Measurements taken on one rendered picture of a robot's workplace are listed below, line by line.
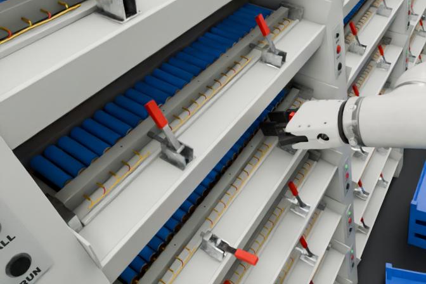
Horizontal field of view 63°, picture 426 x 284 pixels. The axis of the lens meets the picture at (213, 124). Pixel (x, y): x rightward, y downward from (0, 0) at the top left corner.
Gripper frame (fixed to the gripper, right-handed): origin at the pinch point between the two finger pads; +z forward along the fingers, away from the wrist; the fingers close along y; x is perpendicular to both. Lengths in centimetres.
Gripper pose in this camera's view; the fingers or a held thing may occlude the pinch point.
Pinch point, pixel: (274, 123)
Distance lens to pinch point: 71.2
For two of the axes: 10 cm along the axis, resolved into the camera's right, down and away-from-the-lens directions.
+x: -4.1, -8.2, -4.0
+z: -7.1, 0.1, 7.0
